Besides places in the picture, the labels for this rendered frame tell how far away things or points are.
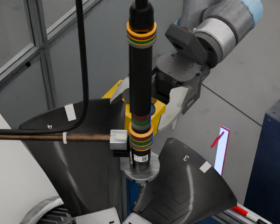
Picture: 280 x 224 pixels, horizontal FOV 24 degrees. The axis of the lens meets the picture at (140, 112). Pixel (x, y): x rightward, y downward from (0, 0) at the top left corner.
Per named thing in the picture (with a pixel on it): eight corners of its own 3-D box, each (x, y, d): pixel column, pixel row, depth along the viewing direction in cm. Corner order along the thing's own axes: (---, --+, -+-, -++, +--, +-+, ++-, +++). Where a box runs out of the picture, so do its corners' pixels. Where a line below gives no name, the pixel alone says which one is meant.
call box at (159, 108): (100, 122, 188) (98, 99, 180) (121, 101, 193) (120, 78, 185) (144, 149, 182) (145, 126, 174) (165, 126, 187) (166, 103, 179)
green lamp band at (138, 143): (128, 146, 113) (128, 142, 112) (129, 126, 116) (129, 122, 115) (153, 146, 113) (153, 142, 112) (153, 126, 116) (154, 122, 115)
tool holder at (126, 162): (110, 183, 120) (109, 152, 112) (113, 152, 124) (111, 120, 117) (159, 184, 120) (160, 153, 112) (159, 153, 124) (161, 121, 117)
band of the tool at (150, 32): (126, 49, 95) (126, 35, 92) (127, 29, 97) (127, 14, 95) (155, 50, 95) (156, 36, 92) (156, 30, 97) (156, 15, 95)
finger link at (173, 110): (174, 151, 105) (186, 109, 111) (176, 129, 101) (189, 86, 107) (156, 147, 106) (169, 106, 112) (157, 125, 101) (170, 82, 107)
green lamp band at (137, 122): (131, 126, 109) (130, 121, 109) (131, 110, 112) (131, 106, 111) (150, 126, 109) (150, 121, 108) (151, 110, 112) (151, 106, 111)
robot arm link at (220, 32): (238, 28, 114) (199, 10, 117) (224, 43, 111) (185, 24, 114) (233, 58, 119) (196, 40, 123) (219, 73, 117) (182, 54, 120)
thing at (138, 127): (131, 130, 110) (131, 126, 110) (131, 115, 113) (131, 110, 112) (150, 130, 110) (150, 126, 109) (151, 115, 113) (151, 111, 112)
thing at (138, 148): (128, 150, 114) (128, 146, 113) (129, 130, 117) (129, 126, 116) (153, 150, 114) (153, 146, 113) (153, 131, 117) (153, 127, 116)
